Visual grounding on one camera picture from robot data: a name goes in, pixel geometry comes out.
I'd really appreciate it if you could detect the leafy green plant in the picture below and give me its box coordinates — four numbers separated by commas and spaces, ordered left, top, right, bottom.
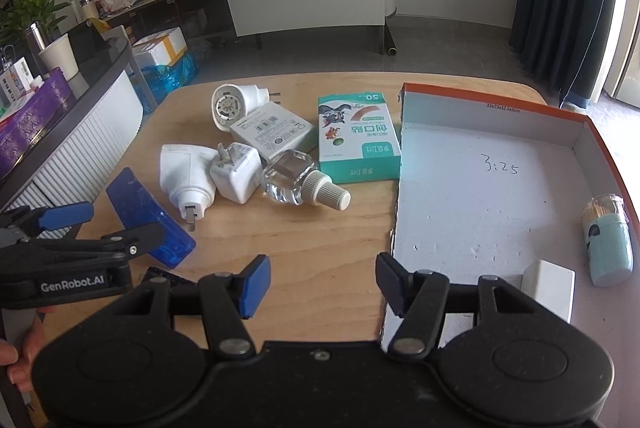
0, 0, 73, 54

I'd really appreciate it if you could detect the glass door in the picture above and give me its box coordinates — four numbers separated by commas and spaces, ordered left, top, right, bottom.
602, 0, 640, 109

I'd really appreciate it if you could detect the white cube charger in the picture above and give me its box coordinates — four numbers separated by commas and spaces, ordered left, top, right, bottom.
209, 143, 263, 205

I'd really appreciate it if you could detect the person's left hand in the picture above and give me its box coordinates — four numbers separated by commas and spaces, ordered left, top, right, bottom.
0, 314, 47, 393

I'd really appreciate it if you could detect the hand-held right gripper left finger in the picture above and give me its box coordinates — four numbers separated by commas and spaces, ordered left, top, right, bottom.
112, 254, 273, 357

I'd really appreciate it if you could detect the green bandage box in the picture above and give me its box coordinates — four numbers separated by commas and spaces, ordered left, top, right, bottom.
317, 91, 402, 184

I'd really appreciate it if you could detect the orange-edged cardboard box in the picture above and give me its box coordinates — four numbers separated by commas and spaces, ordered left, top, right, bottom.
382, 82, 640, 344

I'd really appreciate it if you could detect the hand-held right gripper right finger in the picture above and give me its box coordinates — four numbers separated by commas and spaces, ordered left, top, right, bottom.
375, 252, 538, 356

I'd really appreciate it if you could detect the steel thermos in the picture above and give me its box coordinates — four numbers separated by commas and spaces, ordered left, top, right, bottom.
24, 22, 53, 76

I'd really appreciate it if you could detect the light blue toothpick holder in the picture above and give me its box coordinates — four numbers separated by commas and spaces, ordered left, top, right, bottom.
581, 194, 635, 287

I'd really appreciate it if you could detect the ribbed white side table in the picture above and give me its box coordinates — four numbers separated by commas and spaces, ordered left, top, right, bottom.
0, 25, 151, 239

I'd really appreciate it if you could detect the cardboard box with yellow tape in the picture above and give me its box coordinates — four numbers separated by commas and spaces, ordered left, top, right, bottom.
131, 27, 188, 69

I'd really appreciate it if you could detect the white flat power adapter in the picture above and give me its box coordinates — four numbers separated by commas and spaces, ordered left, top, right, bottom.
229, 101, 316, 162

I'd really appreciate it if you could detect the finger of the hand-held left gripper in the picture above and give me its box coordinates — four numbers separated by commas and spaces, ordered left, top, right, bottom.
0, 222, 167, 261
0, 202, 96, 241

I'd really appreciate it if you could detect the black tube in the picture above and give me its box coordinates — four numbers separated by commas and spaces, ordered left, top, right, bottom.
382, 20, 399, 56

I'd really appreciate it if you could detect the blue plastic box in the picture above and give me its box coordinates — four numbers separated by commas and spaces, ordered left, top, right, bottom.
106, 166, 197, 270

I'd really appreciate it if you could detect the purple patterned box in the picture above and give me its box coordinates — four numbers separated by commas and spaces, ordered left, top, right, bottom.
0, 68, 76, 181

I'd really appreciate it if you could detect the blue plastic bag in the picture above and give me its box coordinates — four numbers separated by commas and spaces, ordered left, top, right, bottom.
141, 53, 200, 114

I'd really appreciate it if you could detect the white television cabinet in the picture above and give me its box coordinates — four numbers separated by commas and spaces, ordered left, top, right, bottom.
102, 0, 398, 54

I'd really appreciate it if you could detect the black stand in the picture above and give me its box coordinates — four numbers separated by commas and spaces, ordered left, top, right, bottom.
66, 20, 113, 76

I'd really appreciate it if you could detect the white printed carton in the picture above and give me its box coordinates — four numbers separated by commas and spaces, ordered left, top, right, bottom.
0, 55, 31, 109

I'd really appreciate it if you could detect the clear liquid refill bottle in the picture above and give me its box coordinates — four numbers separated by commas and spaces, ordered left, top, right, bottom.
260, 149, 352, 210

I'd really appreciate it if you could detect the white rectangular block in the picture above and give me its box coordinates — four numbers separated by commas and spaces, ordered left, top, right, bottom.
521, 259, 576, 319

